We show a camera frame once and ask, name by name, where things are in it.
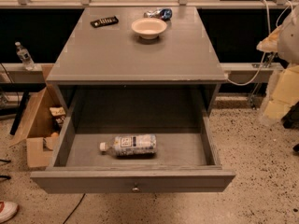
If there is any blue label plastic bottle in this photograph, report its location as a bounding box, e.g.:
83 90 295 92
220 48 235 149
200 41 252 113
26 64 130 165
99 134 157 157

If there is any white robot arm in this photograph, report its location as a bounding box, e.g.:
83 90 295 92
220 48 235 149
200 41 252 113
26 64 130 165
256 6 299 125

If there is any open grey top drawer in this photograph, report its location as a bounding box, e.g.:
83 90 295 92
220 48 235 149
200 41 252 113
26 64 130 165
31 89 235 193

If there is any metal drawer knob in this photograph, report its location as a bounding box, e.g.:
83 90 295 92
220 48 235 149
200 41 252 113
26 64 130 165
132 184 140 193

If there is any clear water bottle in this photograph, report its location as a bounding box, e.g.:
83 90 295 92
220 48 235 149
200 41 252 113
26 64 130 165
15 42 35 71

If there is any grey cabinet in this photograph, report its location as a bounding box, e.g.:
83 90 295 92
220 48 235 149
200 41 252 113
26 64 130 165
48 7 225 109

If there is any white bowl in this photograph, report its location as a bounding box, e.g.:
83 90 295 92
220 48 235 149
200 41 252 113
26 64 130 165
131 18 167 39

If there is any crumpled blue snack bag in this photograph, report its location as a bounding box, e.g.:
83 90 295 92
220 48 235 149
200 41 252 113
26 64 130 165
144 8 172 21

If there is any black remote control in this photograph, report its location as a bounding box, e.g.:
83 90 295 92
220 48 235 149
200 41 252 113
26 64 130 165
90 16 119 28

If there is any snack box in carton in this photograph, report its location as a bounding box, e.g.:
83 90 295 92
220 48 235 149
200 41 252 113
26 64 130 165
50 106 66 126

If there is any open cardboard box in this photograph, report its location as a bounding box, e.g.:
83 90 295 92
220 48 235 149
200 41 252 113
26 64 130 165
7 63 67 169

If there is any white sneaker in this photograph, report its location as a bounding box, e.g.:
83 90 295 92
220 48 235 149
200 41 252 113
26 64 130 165
0 201 19 223

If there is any black floor cable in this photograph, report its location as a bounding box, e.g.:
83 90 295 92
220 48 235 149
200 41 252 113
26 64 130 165
62 193 86 224

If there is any white cable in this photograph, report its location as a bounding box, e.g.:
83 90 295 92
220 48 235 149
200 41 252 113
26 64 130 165
226 0 294 87

